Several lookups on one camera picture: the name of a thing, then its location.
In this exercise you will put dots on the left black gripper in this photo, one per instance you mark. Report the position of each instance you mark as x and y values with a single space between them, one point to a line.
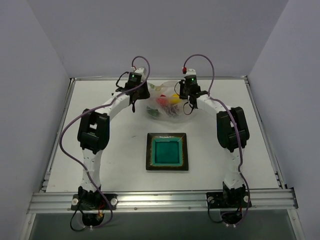
141 92

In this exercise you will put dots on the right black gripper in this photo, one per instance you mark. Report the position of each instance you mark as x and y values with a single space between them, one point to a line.
188 91

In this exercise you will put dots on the translucent plastic bag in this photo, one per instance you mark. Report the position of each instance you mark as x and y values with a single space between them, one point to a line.
167 88

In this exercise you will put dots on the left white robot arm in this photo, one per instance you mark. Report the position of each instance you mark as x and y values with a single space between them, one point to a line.
94 129

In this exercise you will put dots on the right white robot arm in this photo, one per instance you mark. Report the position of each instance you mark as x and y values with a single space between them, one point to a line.
232 132

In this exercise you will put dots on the yellow fake lemon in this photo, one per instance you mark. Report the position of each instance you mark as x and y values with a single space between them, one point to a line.
174 99

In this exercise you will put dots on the dark purple fake fruit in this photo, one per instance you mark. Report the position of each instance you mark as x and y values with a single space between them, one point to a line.
172 111

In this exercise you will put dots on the red fake apple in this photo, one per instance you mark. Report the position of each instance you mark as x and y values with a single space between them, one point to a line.
163 101

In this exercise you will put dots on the green fake fruit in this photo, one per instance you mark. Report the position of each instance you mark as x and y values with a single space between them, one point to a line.
154 113

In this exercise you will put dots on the teal square ceramic plate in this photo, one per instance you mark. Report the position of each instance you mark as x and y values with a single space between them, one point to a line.
167 152

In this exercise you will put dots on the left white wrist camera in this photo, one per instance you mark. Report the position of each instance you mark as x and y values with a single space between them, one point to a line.
139 70

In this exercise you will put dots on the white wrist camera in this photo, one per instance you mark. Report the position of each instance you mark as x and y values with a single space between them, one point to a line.
139 70
188 72

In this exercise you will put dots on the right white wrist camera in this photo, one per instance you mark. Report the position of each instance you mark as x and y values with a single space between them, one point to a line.
188 72

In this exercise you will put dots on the aluminium mounting rail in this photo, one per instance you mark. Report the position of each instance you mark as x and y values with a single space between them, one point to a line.
165 201

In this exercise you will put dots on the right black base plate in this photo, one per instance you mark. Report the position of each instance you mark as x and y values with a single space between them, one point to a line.
227 200

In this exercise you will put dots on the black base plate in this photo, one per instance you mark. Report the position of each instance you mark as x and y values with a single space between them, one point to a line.
94 201
227 200

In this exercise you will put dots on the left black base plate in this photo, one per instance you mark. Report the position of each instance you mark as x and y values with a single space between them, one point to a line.
94 201

